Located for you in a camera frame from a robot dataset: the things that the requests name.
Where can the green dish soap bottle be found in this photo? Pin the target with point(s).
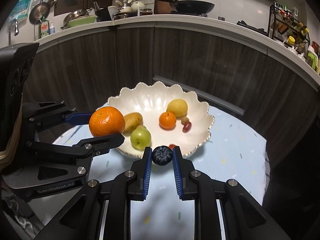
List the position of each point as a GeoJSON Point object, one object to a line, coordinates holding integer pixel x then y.
{"type": "Point", "coordinates": [44, 28]}

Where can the steel pot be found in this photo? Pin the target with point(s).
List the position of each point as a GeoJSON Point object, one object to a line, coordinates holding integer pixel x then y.
{"type": "Point", "coordinates": [73, 15]}

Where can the black wok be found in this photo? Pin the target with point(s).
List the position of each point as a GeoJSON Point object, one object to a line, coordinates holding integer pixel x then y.
{"type": "Point", "coordinates": [195, 6]}

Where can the dark wood kitchen cabinet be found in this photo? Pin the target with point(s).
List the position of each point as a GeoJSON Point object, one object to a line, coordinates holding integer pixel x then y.
{"type": "Point", "coordinates": [100, 62]}

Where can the green plastic basin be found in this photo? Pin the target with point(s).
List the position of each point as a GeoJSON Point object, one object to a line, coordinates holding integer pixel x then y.
{"type": "Point", "coordinates": [83, 21]}

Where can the light blue patterned cloth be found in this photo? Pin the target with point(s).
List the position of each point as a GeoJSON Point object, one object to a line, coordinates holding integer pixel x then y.
{"type": "Point", "coordinates": [225, 155]}

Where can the glass jar with red contents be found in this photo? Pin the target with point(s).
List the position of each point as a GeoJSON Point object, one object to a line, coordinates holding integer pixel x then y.
{"type": "Point", "coordinates": [148, 12]}

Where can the red-lidded jar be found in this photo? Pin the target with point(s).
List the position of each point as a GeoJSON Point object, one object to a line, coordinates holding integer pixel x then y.
{"type": "Point", "coordinates": [315, 47]}

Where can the yellow lemon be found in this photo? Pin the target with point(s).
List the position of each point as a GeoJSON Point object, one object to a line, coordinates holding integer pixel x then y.
{"type": "Point", "coordinates": [177, 107]}

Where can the hanging steel pan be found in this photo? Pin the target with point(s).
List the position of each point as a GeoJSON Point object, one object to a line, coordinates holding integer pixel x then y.
{"type": "Point", "coordinates": [38, 12]}

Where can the grey patterned rug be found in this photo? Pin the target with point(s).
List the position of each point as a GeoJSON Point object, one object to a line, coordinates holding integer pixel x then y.
{"type": "Point", "coordinates": [25, 220]}

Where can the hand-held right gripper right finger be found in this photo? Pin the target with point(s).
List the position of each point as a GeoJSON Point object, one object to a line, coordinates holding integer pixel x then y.
{"type": "Point", "coordinates": [178, 175]}

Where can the yellow mango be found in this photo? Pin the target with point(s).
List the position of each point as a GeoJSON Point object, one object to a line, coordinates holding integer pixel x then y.
{"type": "Point", "coordinates": [133, 121]}

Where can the black gas stove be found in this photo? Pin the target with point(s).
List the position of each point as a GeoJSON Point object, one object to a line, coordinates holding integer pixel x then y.
{"type": "Point", "coordinates": [252, 27]}

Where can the dark blueberry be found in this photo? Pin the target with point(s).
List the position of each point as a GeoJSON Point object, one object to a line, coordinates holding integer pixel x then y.
{"type": "Point", "coordinates": [162, 155]}

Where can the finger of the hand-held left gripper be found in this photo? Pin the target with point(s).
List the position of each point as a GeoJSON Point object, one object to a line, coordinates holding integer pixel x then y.
{"type": "Point", "coordinates": [100, 143]}
{"type": "Point", "coordinates": [80, 118]}

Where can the yellow-capped bottle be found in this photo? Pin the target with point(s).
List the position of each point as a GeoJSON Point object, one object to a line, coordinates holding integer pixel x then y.
{"type": "Point", "coordinates": [291, 41]}

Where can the red grape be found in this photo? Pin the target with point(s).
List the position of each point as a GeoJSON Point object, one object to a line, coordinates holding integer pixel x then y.
{"type": "Point", "coordinates": [172, 146]}
{"type": "Point", "coordinates": [187, 127]}

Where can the orange tangerine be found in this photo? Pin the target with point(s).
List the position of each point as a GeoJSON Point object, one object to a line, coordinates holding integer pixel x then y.
{"type": "Point", "coordinates": [167, 120]}
{"type": "Point", "coordinates": [107, 121]}

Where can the green apple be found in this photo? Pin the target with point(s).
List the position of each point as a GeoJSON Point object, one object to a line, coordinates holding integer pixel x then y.
{"type": "Point", "coordinates": [140, 137]}

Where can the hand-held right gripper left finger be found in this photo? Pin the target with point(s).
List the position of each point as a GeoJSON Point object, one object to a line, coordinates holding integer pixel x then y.
{"type": "Point", "coordinates": [147, 175]}

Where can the blue pump bottle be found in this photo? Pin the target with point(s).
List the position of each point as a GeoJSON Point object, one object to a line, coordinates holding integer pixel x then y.
{"type": "Point", "coordinates": [51, 28]}

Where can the blue printed package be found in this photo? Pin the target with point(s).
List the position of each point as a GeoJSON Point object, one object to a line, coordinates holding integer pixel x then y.
{"type": "Point", "coordinates": [20, 8]}

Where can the white scalloped bowl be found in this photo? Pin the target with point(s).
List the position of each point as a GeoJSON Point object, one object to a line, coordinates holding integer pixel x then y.
{"type": "Point", "coordinates": [150, 100]}

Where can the black knife block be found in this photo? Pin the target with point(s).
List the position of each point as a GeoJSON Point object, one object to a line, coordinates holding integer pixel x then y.
{"type": "Point", "coordinates": [103, 14]}

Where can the white teapot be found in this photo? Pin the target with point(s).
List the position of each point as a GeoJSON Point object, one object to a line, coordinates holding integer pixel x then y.
{"type": "Point", "coordinates": [138, 5]}

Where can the brown longan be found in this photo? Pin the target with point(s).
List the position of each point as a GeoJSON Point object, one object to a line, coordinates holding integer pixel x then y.
{"type": "Point", "coordinates": [184, 120]}

